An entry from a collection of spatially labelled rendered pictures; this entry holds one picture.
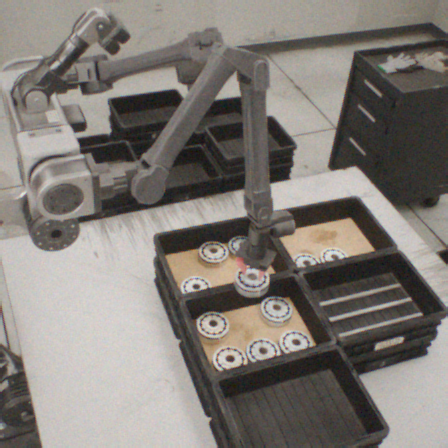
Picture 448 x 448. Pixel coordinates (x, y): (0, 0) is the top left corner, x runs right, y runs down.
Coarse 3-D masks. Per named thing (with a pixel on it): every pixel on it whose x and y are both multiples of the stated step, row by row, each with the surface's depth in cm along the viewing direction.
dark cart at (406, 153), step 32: (352, 64) 336; (352, 96) 343; (384, 96) 316; (416, 96) 308; (352, 128) 353; (384, 128) 322; (416, 128) 324; (352, 160) 360; (384, 160) 330; (416, 160) 341; (384, 192) 349; (416, 192) 360
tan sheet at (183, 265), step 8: (168, 256) 219; (176, 256) 219; (184, 256) 220; (192, 256) 220; (176, 264) 217; (184, 264) 217; (192, 264) 217; (200, 264) 217; (232, 264) 219; (176, 272) 214; (184, 272) 214; (192, 272) 214; (200, 272) 215; (208, 272) 215; (216, 272) 215; (224, 272) 215; (232, 272) 216; (272, 272) 217; (176, 280) 211; (208, 280) 212; (216, 280) 212; (224, 280) 213; (232, 280) 213
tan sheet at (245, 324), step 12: (288, 300) 208; (228, 312) 202; (240, 312) 203; (252, 312) 203; (240, 324) 199; (252, 324) 200; (264, 324) 200; (288, 324) 200; (300, 324) 201; (228, 336) 195; (240, 336) 196; (252, 336) 196; (264, 336) 196; (276, 336) 197; (204, 348) 191; (216, 348) 192; (240, 348) 192
